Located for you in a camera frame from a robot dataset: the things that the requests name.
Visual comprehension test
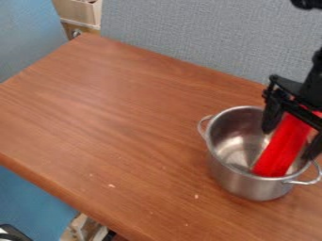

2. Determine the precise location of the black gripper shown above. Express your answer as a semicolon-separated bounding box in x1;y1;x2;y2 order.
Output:
262;48;322;160

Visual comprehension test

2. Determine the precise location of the red plastic block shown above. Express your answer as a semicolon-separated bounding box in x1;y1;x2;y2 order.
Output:
251;114;311;177

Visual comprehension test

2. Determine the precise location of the stainless steel pot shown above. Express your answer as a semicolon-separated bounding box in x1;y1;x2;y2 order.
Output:
198;105;322;201

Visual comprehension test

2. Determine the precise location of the dark object bottom corner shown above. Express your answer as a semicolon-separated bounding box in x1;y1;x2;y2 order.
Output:
0;224;32;241

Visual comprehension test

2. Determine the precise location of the light wooden furniture piece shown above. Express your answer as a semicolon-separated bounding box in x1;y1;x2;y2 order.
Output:
52;0;103;39

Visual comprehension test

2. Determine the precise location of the wooden frame under table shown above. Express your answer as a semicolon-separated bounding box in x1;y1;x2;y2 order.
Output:
59;214;108;241

